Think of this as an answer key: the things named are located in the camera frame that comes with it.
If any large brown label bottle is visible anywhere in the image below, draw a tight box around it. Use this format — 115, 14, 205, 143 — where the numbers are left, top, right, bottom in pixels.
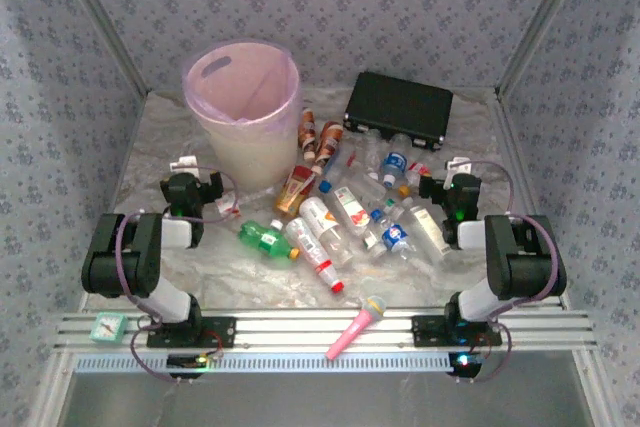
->
310, 120, 345, 174

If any slotted grey cable duct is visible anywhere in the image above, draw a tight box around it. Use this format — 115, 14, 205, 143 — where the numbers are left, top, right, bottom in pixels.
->
73, 351, 455, 376

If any black hard case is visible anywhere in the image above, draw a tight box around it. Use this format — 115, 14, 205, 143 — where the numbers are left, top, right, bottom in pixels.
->
343, 70, 455, 152

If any pink toy microphone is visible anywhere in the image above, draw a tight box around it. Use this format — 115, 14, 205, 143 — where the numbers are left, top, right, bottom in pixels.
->
324, 295, 389, 362

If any clear bottle red cap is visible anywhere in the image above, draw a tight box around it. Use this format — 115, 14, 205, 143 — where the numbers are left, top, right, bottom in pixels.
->
283, 217, 346, 295

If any blue label bottle white cap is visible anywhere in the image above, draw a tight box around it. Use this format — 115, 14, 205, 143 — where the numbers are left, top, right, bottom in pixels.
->
380, 132, 410, 189

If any clear bottle blue cap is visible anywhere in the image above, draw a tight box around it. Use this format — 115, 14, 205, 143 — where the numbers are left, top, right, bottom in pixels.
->
318, 148, 359, 195

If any clear bottle red white label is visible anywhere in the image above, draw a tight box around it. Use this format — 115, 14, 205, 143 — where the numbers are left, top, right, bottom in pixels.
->
407, 160, 432, 186
212, 186, 266, 222

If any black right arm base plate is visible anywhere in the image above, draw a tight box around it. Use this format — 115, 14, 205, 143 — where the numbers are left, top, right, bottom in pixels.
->
410, 315, 504, 349

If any small brown label bottle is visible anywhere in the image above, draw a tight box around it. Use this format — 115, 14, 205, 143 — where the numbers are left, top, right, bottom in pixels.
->
298, 107, 318, 159

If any cream plastic bin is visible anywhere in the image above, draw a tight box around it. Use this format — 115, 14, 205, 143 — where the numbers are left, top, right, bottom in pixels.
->
182, 39, 304, 193

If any clear bottle beige label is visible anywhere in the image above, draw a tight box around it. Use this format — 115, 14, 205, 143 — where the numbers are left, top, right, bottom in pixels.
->
398, 195, 459, 268

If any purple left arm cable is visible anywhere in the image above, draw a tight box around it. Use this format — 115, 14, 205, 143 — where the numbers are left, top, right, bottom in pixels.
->
113, 164, 241, 384

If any clear bottle orange cap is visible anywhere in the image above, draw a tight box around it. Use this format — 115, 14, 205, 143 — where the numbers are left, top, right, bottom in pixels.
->
357, 169, 412, 199

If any purple plastic bin liner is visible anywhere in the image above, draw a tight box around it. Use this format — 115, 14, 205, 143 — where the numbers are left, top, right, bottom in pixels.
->
181, 38, 303, 137

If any plain clear plastic bottle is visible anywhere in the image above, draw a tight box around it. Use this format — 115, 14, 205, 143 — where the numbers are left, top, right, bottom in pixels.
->
357, 127, 386, 173

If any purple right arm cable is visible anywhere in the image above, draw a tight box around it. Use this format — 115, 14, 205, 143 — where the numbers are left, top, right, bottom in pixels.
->
452, 159, 561, 383

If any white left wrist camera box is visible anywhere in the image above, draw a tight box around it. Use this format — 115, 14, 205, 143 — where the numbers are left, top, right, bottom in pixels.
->
168, 155, 197, 174

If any small mint green clock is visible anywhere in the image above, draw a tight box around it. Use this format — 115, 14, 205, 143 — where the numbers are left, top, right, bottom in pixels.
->
89, 311, 124, 346

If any green bottle orange cap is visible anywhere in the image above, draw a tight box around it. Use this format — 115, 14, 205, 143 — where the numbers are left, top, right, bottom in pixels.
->
238, 219, 301, 262

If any aluminium corner post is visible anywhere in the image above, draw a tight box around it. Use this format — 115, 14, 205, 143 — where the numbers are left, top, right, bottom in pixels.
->
496, 0, 596, 98
52, 0, 151, 98

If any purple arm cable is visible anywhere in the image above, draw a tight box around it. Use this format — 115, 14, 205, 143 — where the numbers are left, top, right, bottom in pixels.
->
452, 159, 561, 383
113, 164, 241, 384

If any aluminium mounting rail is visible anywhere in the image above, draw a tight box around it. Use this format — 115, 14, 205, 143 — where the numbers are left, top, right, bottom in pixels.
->
52, 307, 599, 354

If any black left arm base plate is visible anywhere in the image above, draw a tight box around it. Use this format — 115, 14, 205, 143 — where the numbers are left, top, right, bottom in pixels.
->
146, 315, 237, 349

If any clear bottle fruit picture label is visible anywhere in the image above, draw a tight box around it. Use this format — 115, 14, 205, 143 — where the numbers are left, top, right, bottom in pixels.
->
331, 185, 387, 259

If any red gold drink bottle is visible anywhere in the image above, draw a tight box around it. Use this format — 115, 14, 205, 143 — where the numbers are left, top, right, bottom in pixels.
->
273, 165, 320, 217

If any marbled plastic table cover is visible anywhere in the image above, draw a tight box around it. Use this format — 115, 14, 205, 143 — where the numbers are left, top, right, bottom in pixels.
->
82, 86, 569, 312

